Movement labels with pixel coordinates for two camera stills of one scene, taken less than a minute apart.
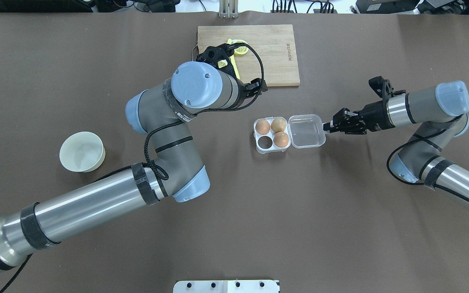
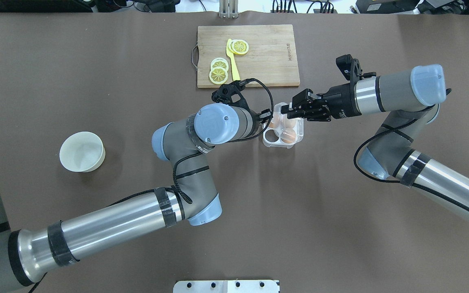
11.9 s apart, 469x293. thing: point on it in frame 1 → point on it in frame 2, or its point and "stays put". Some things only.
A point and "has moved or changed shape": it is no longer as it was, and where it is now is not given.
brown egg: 281,139 → 288,135
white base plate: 226,286 stays put
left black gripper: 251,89 → 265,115
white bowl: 82,151 stays put
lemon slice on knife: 242,50 stays put
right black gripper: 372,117 → 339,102
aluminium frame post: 228,9 stays put
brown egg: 262,126 has moved or changed shape
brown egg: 278,124 → 290,123
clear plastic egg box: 303,130 → 281,131
